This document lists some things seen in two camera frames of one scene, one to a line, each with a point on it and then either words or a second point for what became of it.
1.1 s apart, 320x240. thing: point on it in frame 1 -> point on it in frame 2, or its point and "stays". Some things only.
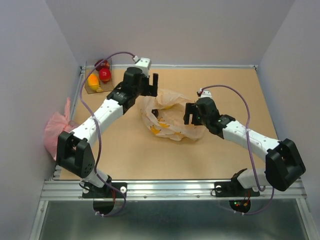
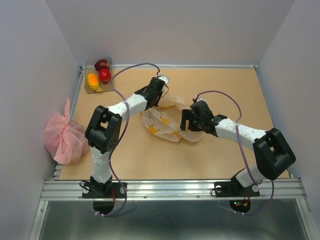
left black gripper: x=149 y=90 -> x=159 y=95
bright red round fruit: x=104 y=75 stays
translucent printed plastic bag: x=164 y=114 stays
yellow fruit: x=93 y=82 stays
